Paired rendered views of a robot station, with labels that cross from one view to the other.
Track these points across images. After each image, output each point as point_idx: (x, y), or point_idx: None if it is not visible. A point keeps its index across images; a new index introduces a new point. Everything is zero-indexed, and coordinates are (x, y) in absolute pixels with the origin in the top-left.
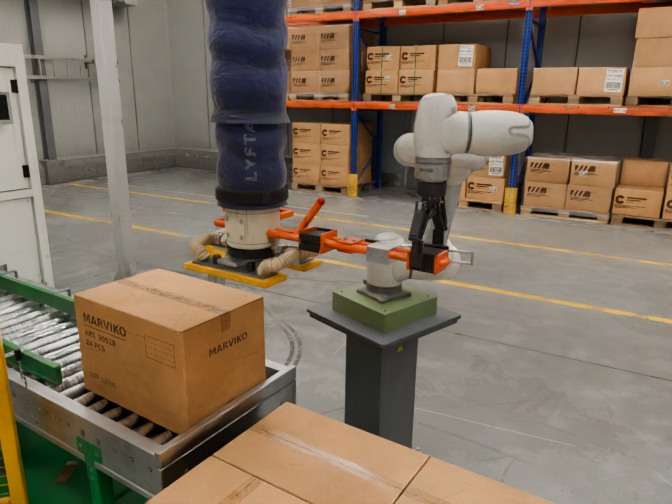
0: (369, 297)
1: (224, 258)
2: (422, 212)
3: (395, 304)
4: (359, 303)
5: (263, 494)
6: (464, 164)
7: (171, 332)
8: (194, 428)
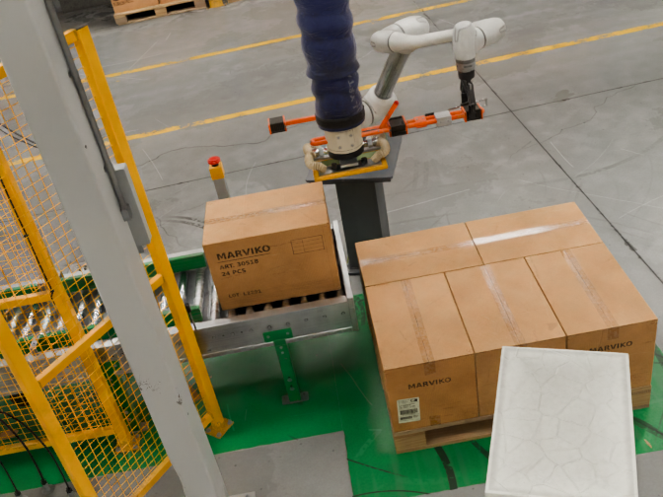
0: None
1: (343, 163)
2: (473, 90)
3: None
4: None
5: (418, 283)
6: None
7: (319, 227)
8: (346, 278)
